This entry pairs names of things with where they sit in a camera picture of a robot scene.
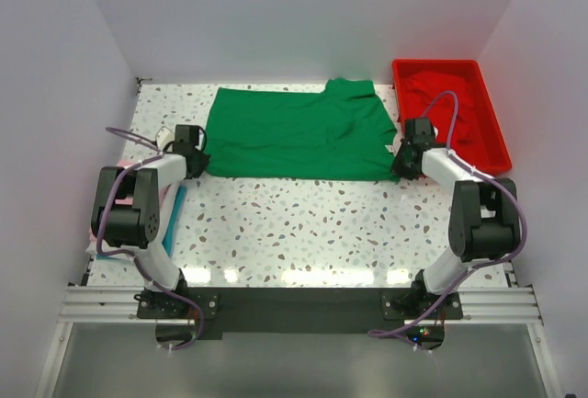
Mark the folded teal t shirt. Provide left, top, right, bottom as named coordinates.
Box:
left=96, top=186, right=188, bottom=263

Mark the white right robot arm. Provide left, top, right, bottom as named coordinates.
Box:
left=390, top=117, right=522, bottom=319

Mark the red plastic bin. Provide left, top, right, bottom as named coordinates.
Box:
left=391, top=59, right=512, bottom=176

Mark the aluminium frame rail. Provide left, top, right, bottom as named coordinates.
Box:
left=34, top=181, right=548, bottom=398

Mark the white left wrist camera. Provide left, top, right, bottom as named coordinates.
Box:
left=155, top=127, right=175, bottom=150

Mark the red t shirt in bin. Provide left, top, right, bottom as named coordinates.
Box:
left=401, top=70, right=487, bottom=165

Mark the folded pink t shirt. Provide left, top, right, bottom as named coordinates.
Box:
left=89, top=160, right=135, bottom=243

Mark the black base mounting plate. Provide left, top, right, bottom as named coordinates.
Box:
left=134, top=287, right=436, bottom=342

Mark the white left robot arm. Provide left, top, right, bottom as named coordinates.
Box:
left=91, top=124, right=210, bottom=322

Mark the folded white t shirt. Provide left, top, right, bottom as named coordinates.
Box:
left=85, top=186, right=180, bottom=261

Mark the green t shirt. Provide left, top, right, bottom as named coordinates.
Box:
left=206, top=78, right=397, bottom=181

